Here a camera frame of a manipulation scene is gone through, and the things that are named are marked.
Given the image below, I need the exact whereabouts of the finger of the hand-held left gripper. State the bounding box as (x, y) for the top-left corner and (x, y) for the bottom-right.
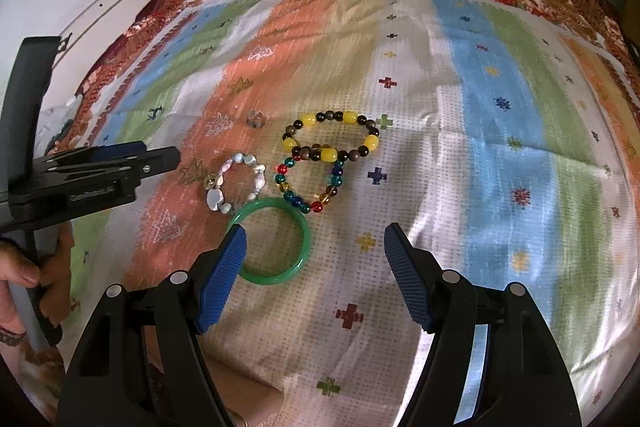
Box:
(46, 142), (149, 164)
(34, 146), (182, 188)

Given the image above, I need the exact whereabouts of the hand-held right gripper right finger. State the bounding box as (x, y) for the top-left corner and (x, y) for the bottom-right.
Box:
(382, 222), (583, 427)

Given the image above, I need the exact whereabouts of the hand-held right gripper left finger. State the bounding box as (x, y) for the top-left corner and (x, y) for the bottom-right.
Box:
(54, 223), (248, 427)

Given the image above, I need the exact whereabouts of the white shell bracelet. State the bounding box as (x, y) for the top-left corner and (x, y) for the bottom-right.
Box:
(204, 151), (269, 214)

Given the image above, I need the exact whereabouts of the green jade bangle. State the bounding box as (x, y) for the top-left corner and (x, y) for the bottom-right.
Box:
(226, 198), (315, 288)

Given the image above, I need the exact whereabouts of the multicolour glass bead bracelet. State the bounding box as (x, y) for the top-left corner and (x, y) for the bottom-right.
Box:
(274, 159), (346, 214)

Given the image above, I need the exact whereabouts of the yellow and brown bead bracelet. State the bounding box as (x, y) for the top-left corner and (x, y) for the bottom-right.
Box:
(281, 109), (381, 164)

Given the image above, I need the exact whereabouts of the person's left hand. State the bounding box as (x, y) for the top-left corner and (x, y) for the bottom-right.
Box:
(0, 227), (74, 333)

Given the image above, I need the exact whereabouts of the grey white clothing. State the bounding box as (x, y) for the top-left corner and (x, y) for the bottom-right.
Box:
(40, 99), (84, 156)

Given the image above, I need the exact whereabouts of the striped patterned blanket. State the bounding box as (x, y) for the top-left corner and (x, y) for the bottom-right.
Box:
(70, 0), (637, 427)

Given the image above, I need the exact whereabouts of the beaded wrist bracelet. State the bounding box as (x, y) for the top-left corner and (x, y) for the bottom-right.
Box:
(0, 326), (27, 348)

